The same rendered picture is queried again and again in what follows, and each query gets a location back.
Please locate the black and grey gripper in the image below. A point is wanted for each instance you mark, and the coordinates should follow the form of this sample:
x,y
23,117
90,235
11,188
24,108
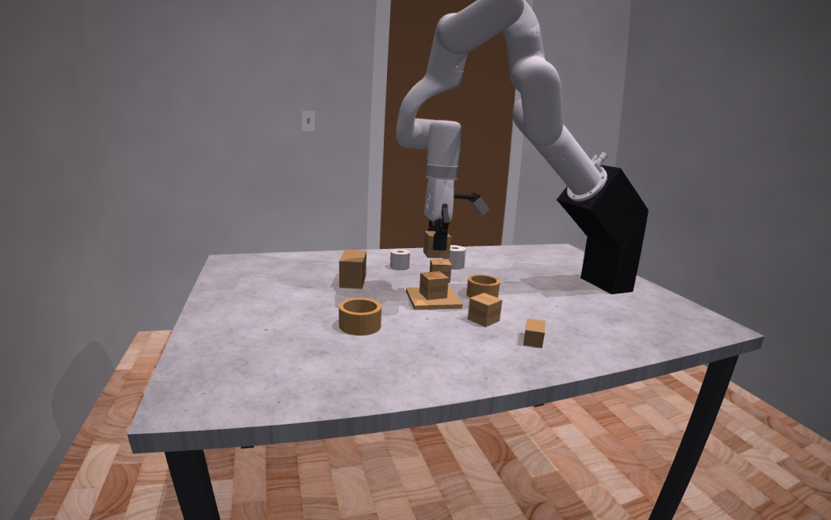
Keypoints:
x,y
438,204

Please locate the light wooden square board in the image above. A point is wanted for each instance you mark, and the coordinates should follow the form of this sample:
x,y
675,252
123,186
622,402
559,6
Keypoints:
x,y
421,303

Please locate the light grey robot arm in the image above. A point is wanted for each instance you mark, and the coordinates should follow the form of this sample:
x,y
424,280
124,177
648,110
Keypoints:
x,y
537,81

